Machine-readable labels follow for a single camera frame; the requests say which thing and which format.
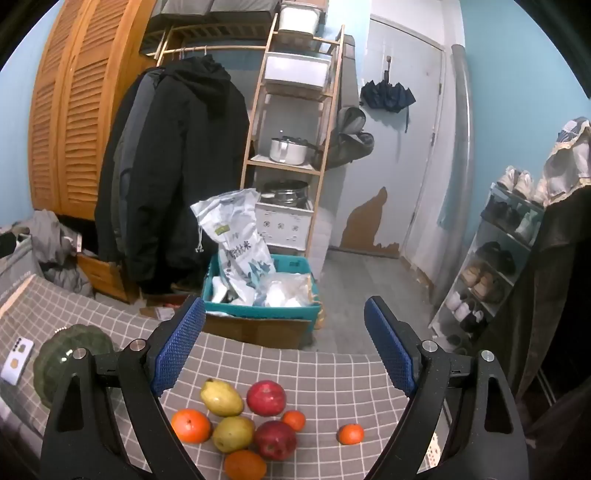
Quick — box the grey-green hanging bag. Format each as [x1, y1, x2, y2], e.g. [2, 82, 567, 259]
[310, 106, 375, 171]

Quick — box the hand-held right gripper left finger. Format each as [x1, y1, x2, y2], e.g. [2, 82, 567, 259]
[41, 296, 206, 480]

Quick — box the wooden drawer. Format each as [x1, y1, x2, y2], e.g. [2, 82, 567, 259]
[76, 253, 139, 303]

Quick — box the black hooded coat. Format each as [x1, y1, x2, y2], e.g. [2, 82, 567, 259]
[95, 54, 251, 296]

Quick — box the pile of grey clothes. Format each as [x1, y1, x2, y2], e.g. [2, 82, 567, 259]
[14, 209, 95, 296]

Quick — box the white shoe rack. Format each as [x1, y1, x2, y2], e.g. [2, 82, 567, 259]
[428, 182, 546, 356]

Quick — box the red apple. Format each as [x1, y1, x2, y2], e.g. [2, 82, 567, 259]
[253, 420, 297, 461]
[246, 380, 287, 417]

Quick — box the steel cooking pot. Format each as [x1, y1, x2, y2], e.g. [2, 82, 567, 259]
[269, 136, 319, 166]

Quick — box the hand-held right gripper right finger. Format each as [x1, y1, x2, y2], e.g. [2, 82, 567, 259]
[364, 296, 529, 480]

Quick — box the lace-trimmed cloth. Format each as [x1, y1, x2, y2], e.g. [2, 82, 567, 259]
[541, 117, 591, 207]

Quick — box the steel steamer pot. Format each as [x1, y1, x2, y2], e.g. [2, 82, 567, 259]
[261, 180, 310, 206]

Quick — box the white storage box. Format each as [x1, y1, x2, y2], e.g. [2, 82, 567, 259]
[277, 1, 321, 35]
[264, 52, 332, 90]

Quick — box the teal plastic crate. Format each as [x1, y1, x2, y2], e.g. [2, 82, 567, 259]
[202, 253, 322, 330]

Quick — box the clear plastic bag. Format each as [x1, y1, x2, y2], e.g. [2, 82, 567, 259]
[253, 272, 319, 309]

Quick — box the cardboard box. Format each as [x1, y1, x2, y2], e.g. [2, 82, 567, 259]
[203, 311, 324, 350]

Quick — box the large orange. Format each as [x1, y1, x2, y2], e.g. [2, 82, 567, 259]
[171, 409, 212, 445]
[224, 450, 267, 480]

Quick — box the wooden louvered wardrobe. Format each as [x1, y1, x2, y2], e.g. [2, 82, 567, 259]
[28, 0, 158, 220]

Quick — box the dark blue umbrella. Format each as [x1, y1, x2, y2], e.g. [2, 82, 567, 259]
[360, 79, 415, 134]

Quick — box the dark storage bag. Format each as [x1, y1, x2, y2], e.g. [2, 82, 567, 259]
[141, 0, 283, 54]

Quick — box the grey jacket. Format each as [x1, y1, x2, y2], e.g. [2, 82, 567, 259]
[111, 69, 160, 259]

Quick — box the green glass bowl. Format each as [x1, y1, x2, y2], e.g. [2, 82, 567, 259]
[32, 324, 116, 409]

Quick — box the grey fabric storage box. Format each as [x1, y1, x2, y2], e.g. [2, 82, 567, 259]
[0, 251, 43, 308]

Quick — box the silver vertical pipe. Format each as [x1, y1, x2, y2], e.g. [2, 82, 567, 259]
[429, 44, 475, 315]

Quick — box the wooden clothes rail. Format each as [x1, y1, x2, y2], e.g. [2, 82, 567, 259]
[154, 23, 273, 68]

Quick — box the white perforated basket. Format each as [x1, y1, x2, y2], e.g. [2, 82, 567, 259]
[255, 202, 315, 252]

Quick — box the white printed rice bag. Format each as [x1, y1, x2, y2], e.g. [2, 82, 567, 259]
[190, 188, 276, 305]

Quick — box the pale door with peeling paint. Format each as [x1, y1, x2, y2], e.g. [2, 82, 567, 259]
[339, 14, 446, 259]

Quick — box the grey checkered cloth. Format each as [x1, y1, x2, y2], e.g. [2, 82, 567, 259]
[0, 272, 453, 480]

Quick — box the yellow-green pear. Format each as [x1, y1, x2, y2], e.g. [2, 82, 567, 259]
[200, 378, 245, 417]
[212, 415, 256, 454]

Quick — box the white lace table cover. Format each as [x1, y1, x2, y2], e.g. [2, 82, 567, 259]
[418, 434, 451, 476]

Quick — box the wooden shelf rack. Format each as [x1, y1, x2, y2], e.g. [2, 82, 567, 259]
[239, 13, 346, 259]

